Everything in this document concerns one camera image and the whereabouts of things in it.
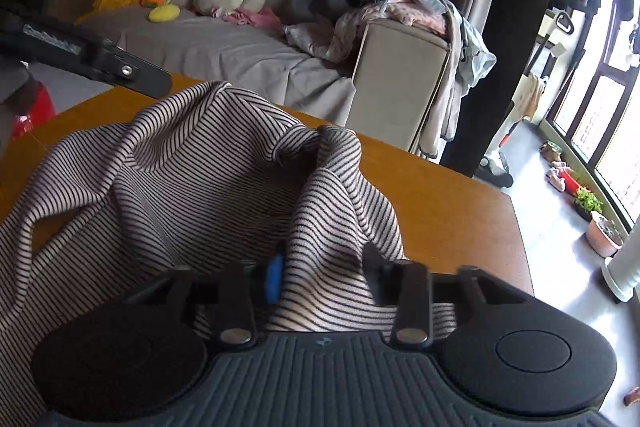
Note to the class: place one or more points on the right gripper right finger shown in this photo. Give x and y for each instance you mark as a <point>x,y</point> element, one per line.
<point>407,286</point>

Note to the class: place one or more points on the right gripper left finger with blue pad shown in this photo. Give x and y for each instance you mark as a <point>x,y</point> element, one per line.
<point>239,296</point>

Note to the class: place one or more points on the striped knit sweater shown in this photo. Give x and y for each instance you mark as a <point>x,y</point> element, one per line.
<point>212,175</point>

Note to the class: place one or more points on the pile of clothes on armrest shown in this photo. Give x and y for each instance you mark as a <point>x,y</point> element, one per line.
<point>411,62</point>

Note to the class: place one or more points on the red stool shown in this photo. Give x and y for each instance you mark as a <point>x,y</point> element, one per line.
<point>41,111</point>

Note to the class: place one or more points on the white orange vacuum cleaner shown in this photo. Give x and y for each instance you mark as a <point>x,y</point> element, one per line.
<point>493,167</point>

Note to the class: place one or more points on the red bowl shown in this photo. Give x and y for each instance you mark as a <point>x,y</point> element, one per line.
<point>571,185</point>

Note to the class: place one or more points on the green plant tray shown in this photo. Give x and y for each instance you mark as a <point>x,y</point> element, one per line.
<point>586,203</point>

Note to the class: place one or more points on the beige sofa with grey cover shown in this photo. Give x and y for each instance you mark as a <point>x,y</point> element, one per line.
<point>244,48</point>

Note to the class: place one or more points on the pink basin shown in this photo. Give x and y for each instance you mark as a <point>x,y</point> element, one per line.
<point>602,236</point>

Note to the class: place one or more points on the white ribbed plant pot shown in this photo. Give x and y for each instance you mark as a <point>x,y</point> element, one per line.
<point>622,271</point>

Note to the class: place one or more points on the grey neck pillow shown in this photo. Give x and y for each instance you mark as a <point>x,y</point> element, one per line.
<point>310,11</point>

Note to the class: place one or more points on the dark curtain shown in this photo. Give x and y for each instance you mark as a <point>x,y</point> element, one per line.
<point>510,32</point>

